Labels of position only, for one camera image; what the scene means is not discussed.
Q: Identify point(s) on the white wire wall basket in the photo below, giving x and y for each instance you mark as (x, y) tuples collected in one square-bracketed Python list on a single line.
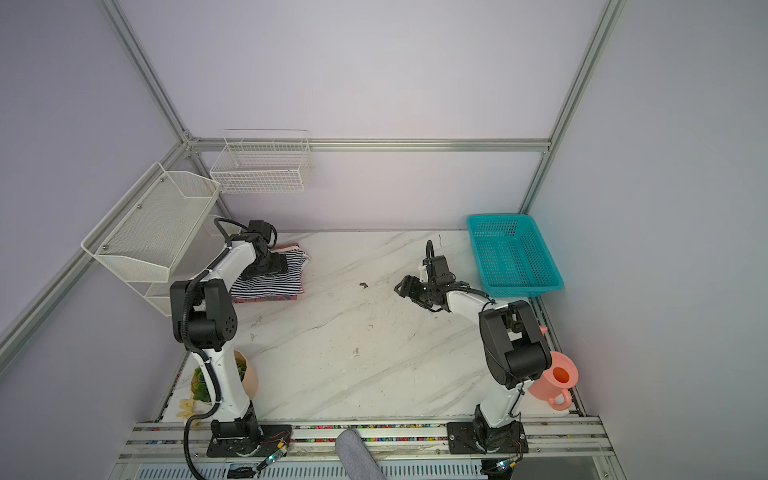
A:
[(261, 161)]

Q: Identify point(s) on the grey foam microphone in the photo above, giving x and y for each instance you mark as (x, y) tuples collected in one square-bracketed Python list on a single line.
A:
[(357, 461)]

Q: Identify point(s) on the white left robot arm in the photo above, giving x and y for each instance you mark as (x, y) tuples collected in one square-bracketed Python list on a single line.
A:
[(204, 321)]

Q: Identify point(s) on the folded red graphic tank top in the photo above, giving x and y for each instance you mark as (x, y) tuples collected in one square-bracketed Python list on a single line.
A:
[(270, 297)]

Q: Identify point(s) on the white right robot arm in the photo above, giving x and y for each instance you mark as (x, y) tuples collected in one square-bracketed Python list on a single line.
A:
[(516, 354)]

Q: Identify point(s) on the red white striped tank top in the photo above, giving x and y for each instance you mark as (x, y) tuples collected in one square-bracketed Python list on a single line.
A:
[(285, 248)]

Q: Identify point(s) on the yellow toy on floor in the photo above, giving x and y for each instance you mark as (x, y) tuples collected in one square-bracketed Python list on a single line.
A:
[(187, 410)]

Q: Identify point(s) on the teal plastic basket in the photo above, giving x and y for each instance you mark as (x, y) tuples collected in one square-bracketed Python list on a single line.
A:
[(512, 257)]

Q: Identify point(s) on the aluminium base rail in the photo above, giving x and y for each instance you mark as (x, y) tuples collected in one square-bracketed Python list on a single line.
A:
[(569, 447)]

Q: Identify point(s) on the navy white striped tank top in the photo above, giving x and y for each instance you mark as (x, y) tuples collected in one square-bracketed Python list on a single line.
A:
[(276, 279)]

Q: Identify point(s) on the pink watering can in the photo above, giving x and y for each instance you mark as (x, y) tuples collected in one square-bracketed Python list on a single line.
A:
[(555, 383)]

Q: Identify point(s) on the green potted plant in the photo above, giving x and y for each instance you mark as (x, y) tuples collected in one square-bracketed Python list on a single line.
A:
[(247, 376)]

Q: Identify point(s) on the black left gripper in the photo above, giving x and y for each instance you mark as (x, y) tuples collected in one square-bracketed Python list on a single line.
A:
[(278, 265)]

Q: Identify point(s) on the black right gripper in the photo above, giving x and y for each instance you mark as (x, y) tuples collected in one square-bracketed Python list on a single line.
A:
[(409, 289)]

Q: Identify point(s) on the white mesh wall shelf lower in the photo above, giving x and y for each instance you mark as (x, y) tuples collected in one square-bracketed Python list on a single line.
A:
[(206, 245)]

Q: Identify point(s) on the white mesh wall shelf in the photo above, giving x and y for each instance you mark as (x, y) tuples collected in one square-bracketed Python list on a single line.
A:
[(206, 245), (143, 238)]

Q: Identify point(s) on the white mesh wall shelf upper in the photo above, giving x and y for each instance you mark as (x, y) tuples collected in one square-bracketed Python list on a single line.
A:
[(143, 238)]

